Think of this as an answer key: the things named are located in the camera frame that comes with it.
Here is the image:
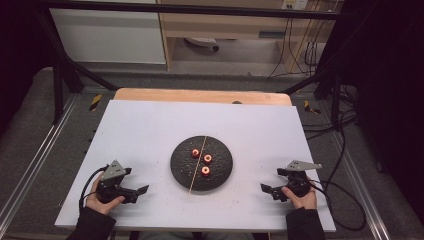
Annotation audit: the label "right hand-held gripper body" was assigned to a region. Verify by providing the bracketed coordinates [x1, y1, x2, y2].
[271, 160, 323, 203]

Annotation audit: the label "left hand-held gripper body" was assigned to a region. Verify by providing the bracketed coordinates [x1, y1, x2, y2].
[95, 159, 139, 205]

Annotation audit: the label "black round plate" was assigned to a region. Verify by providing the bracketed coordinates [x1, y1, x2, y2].
[170, 135, 234, 193]

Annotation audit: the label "bamboo skewer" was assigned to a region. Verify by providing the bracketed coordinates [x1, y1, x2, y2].
[188, 135, 208, 195]

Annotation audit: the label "person's right hand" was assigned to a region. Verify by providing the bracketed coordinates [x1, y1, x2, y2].
[281, 181, 318, 211]

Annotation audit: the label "person's left hand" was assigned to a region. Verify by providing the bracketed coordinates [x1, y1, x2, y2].
[85, 175, 126, 215]

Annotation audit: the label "yellow black tape marker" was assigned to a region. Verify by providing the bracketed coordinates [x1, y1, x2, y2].
[303, 99, 322, 115]

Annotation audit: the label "black curtain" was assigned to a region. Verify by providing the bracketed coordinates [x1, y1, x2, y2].
[0, 0, 52, 134]
[333, 0, 424, 216]

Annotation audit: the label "white cabinet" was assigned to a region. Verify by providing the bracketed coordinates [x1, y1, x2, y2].
[49, 7, 167, 65]

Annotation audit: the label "white chair base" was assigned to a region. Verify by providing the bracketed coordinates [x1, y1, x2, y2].
[184, 36, 221, 52]

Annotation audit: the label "wooden desk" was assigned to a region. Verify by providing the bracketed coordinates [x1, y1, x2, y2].
[156, 0, 338, 74]

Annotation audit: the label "left hand-held gripper cable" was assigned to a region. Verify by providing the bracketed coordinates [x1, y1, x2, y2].
[78, 164, 110, 212]

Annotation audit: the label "hand-held gripper cable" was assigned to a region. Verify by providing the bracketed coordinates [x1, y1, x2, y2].
[309, 179, 368, 232]
[78, 164, 110, 212]

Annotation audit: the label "aluminium floor rail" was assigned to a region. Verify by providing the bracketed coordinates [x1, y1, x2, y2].
[328, 131, 392, 240]
[0, 94, 81, 225]

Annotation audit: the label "black floor cables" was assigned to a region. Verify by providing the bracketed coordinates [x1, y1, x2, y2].
[301, 84, 360, 141]

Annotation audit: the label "right hand-held gripper cable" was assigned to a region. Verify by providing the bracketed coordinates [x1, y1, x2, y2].
[309, 179, 368, 232]

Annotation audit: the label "hanging black cables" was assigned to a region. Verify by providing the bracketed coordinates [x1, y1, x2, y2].
[267, 16, 322, 80]

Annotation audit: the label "black metal frame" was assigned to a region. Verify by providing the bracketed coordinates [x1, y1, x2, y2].
[33, 0, 345, 125]

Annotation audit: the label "wall socket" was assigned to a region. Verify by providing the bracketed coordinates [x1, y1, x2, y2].
[281, 0, 310, 11]

